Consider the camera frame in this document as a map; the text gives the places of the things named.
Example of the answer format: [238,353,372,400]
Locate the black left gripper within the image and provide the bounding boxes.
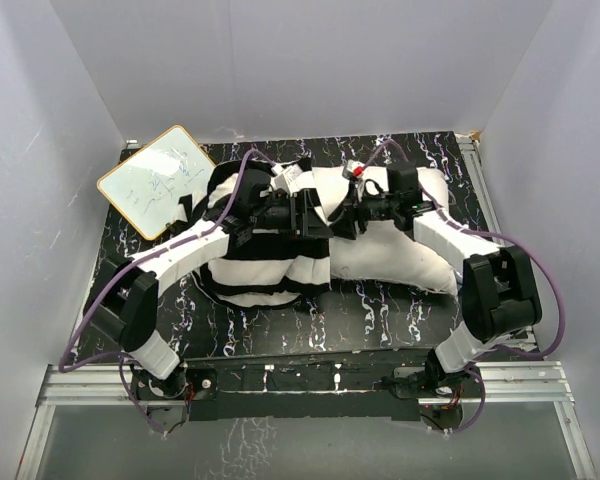
[250,191,333,242]

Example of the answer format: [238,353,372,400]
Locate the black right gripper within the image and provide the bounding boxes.
[329,182,400,240]

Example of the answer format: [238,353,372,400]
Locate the white pillow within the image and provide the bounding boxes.
[285,166,458,296]

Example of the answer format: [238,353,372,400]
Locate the black white striped pillowcase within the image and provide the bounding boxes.
[192,160,331,308]

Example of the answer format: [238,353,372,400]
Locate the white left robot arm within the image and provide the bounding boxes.
[86,158,331,399]

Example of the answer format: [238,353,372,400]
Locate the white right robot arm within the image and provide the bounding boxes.
[329,162,542,397]

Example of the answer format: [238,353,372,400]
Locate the yellow framed whiteboard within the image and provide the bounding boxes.
[97,125,215,240]

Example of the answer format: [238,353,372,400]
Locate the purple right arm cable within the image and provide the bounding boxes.
[365,138,567,431]

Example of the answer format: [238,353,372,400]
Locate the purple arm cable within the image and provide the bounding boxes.
[58,148,281,435]
[365,138,567,431]

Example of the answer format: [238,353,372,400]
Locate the aluminium table frame rail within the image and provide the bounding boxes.
[19,351,596,479]

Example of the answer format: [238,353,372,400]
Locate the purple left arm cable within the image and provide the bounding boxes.
[58,148,281,435]

